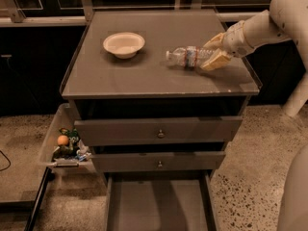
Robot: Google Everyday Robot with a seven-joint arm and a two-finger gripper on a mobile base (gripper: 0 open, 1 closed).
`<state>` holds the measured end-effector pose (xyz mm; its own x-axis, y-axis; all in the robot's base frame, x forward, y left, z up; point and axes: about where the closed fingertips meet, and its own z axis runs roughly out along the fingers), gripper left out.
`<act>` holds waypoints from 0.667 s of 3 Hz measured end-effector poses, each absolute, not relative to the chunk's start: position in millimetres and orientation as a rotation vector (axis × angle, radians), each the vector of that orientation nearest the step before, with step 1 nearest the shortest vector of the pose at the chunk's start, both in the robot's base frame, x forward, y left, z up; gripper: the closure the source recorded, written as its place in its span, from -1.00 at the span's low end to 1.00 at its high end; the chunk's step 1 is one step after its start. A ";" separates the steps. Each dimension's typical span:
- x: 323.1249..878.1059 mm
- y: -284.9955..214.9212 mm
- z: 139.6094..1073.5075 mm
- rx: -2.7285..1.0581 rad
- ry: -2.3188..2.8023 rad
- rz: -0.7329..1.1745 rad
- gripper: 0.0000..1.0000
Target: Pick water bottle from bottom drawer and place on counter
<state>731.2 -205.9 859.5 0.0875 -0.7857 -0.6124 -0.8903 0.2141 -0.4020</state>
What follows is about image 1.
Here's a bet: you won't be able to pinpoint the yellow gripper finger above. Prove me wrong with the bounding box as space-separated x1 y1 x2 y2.
200 48 232 71
203 33 224 50

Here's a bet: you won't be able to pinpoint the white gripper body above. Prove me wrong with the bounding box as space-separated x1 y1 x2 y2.
222 20 254 58

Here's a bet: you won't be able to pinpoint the clear plastic water bottle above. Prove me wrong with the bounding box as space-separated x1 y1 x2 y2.
166 46 214 68

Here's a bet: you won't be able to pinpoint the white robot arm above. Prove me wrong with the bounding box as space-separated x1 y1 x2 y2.
201 0 308 231

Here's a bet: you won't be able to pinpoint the grey top drawer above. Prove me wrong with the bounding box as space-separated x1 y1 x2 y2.
74 116 243 146

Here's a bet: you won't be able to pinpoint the grey drawer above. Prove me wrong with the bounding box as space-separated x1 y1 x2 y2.
92 151 225 172
103 172 220 231
74 116 243 146

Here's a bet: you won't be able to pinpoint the grey drawer cabinet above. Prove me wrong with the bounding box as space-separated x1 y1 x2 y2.
59 10 263 178

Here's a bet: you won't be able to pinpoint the grey middle drawer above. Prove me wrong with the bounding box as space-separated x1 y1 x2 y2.
92 151 225 172

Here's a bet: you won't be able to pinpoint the grey bottom drawer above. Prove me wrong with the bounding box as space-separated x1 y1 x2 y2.
103 172 220 231

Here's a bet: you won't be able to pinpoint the white paper bowl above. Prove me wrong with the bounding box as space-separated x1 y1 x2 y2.
103 32 145 59

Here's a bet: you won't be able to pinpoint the crumpled snack wrappers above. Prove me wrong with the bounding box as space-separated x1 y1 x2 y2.
52 141 91 162

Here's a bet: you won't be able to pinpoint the orange ball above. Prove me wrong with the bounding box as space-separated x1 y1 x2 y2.
57 135 69 145

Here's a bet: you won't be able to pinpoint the green toy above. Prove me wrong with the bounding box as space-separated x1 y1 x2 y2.
59 128 80 146

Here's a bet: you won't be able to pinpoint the clear plastic storage bin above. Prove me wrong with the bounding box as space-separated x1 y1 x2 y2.
38 103 95 175

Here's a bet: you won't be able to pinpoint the metal railing frame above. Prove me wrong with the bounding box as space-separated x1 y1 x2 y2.
0 0 271 26

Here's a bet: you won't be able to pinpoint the black floor rail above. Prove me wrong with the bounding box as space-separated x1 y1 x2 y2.
24 167 51 231

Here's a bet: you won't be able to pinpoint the black cable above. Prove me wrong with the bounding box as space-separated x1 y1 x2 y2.
0 149 12 172

